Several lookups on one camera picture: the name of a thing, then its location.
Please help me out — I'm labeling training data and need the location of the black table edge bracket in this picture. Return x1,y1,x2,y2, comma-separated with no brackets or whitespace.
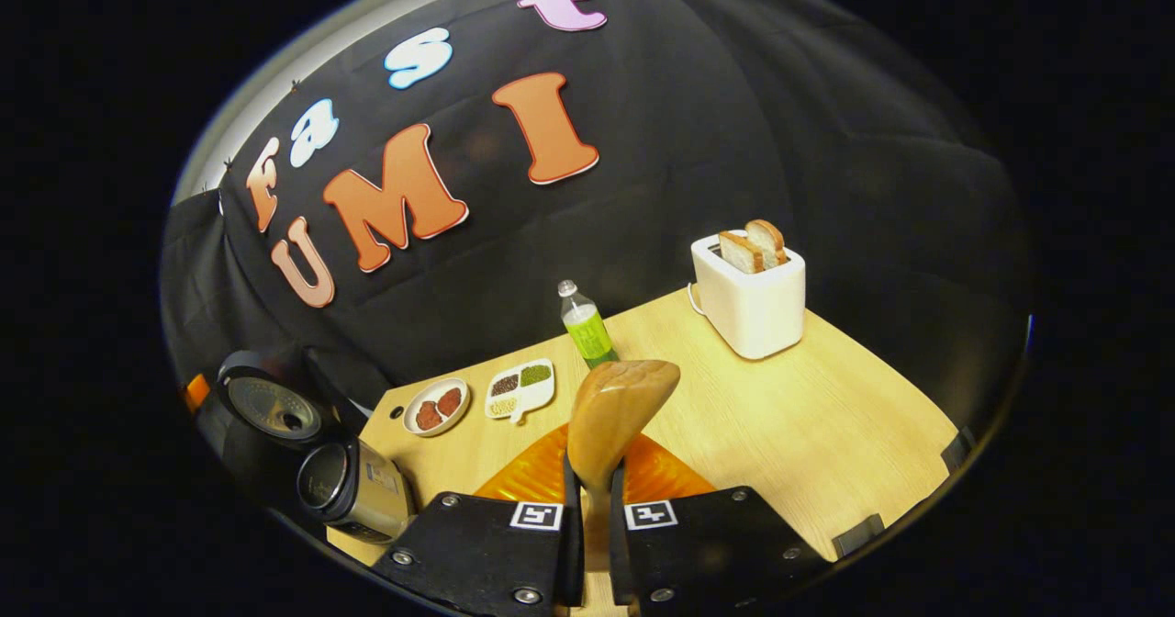
831,513,887,560

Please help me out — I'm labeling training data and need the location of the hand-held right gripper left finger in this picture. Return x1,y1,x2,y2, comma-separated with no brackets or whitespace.
372,424,585,617

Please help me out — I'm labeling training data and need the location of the white divided dish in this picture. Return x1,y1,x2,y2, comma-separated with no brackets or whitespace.
484,358,556,425

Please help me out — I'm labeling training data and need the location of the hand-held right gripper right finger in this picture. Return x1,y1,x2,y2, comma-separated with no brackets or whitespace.
608,433,829,617

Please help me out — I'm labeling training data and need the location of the white round plate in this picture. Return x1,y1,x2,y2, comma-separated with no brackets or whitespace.
403,377,471,438

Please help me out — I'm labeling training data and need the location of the wooden spoon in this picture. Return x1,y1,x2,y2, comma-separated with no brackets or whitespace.
566,360,682,572

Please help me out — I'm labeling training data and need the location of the white toaster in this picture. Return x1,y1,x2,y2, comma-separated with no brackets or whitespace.
690,230,807,361

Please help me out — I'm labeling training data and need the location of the green drink bottle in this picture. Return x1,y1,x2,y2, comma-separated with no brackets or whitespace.
557,279,619,369

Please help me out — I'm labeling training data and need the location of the black backdrop cloth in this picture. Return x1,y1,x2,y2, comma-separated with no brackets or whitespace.
161,0,1038,471

